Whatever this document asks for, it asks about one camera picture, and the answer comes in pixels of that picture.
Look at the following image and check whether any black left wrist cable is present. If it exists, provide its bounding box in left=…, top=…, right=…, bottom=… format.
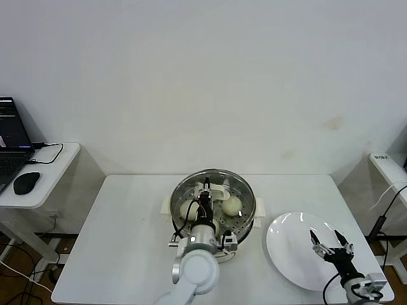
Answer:
left=167, top=219, right=193, bottom=248

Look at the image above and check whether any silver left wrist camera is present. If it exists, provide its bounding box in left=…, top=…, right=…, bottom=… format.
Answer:
left=221, top=234, right=239, bottom=254

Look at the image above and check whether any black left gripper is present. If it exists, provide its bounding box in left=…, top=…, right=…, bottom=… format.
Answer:
left=192, top=176, right=214, bottom=227

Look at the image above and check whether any black cable with adapter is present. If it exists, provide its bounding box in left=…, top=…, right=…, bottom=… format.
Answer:
left=368, top=186, right=407, bottom=268

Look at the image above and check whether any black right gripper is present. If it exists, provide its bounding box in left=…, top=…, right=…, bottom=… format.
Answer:
left=309, top=229, right=366, bottom=280

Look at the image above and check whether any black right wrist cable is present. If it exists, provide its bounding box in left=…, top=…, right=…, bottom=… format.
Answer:
left=322, top=272, right=344, bottom=305

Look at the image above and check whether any white floor cable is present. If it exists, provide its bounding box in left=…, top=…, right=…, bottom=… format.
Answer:
left=0, top=261, right=53, bottom=293

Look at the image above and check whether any black laptop cable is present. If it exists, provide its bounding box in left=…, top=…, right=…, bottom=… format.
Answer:
left=25, top=142, right=64, bottom=165

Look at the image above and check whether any glass lid with cream handle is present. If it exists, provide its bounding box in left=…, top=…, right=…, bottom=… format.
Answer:
left=169, top=168, right=256, bottom=238

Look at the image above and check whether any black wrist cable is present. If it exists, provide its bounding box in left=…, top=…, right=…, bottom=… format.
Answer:
left=322, top=272, right=344, bottom=305
left=167, top=219, right=193, bottom=248

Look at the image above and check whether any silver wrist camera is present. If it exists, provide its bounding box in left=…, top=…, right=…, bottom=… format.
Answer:
left=358, top=272, right=389, bottom=300
left=221, top=234, right=239, bottom=254

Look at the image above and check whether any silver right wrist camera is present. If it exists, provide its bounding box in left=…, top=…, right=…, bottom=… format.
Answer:
left=358, top=272, right=389, bottom=300

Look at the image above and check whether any black floor cable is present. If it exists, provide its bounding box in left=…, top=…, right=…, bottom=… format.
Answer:
left=0, top=243, right=55, bottom=305

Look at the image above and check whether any black laptop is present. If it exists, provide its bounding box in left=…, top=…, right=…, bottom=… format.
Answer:
left=0, top=96, right=35, bottom=194

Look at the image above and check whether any black computer mouse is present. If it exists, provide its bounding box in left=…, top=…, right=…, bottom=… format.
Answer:
left=11, top=171, right=41, bottom=196

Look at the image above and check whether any steel perforated steamer basket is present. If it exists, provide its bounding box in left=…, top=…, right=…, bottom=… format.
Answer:
left=158, top=170, right=265, bottom=244

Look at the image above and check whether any thin white cable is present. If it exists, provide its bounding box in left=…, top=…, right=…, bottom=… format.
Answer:
left=368, top=180, right=407, bottom=210

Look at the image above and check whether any white round plate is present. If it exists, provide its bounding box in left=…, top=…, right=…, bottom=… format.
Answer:
left=265, top=212, right=351, bottom=292

